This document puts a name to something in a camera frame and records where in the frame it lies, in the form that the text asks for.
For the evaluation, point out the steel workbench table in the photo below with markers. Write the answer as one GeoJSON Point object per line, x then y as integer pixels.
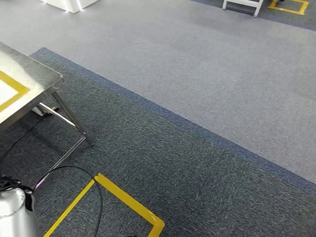
{"type": "Point", "coordinates": [29, 75]}

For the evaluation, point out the yellow floor tape square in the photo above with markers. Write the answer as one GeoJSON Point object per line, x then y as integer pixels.
{"type": "Point", "coordinates": [128, 199]}

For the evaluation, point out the white lit block structure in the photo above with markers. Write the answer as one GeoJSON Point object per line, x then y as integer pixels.
{"type": "Point", "coordinates": [69, 5]}

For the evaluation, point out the large yellow tape rectangle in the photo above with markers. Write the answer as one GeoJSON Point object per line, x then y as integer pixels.
{"type": "Point", "coordinates": [14, 85]}

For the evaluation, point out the white table frame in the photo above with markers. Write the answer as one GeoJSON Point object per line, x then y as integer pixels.
{"type": "Point", "coordinates": [256, 8]}

